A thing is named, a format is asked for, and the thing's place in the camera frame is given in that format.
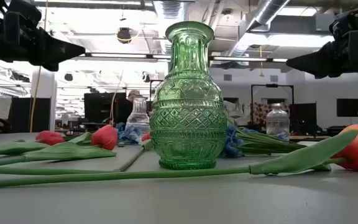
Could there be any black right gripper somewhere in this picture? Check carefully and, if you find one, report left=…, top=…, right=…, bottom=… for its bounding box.
left=285, top=29, right=358, bottom=79

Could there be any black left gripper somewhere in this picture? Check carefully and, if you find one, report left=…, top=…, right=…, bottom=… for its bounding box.
left=0, top=18, right=86, bottom=72

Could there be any red artificial tulip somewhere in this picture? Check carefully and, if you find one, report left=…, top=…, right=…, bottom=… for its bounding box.
left=119, top=133, right=152, bottom=172
left=0, top=124, right=119, bottom=167
left=0, top=130, right=65, bottom=157

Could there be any blue artificial flower bunch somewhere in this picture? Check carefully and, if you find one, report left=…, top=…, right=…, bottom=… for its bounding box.
left=221, top=124, right=307, bottom=159
left=116, top=122, right=143, bottom=146

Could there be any clear glass vase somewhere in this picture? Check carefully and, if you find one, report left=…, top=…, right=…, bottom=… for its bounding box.
left=265, top=102, right=291, bottom=141
left=125, top=96, right=151, bottom=138

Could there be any green patterned glass vase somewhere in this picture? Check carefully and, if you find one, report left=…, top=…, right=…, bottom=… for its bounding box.
left=149, top=21, right=229, bottom=170

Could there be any black panel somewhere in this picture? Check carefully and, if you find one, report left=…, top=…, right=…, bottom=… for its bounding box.
left=10, top=97, right=52, bottom=133
left=289, top=102, right=318, bottom=135

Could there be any ceiling light strip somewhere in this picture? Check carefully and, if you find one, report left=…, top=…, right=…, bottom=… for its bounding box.
left=84, top=52, right=171, bottom=60
left=209, top=55, right=288, bottom=63

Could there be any black ceiling dome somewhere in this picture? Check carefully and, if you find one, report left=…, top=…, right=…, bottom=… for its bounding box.
left=116, top=27, right=132, bottom=44

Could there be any black monitor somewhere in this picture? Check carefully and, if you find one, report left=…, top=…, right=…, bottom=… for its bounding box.
left=83, top=92, right=127, bottom=124

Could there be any black frame stand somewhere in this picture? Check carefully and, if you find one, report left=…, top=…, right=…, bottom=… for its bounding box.
left=250, top=83, right=295, bottom=125

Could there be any yellow hanging cable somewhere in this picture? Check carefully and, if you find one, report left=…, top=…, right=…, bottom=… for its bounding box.
left=29, top=0, right=48, bottom=133

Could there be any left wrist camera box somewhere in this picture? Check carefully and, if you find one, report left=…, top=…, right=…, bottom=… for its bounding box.
left=4, top=0, right=42, bottom=31

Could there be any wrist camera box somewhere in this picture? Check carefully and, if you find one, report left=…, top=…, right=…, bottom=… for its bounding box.
left=328, top=11, right=358, bottom=35
left=4, top=0, right=42, bottom=31

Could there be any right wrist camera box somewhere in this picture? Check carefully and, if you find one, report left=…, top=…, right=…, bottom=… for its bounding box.
left=328, top=11, right=358, bottom=35

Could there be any wall television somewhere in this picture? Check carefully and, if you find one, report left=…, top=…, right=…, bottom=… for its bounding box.
left=336, top=98, right=358, bottom=118

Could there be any silver ventilation duct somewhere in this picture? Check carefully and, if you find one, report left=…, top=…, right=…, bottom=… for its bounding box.
left=228, top=0, right=291, bottom=57

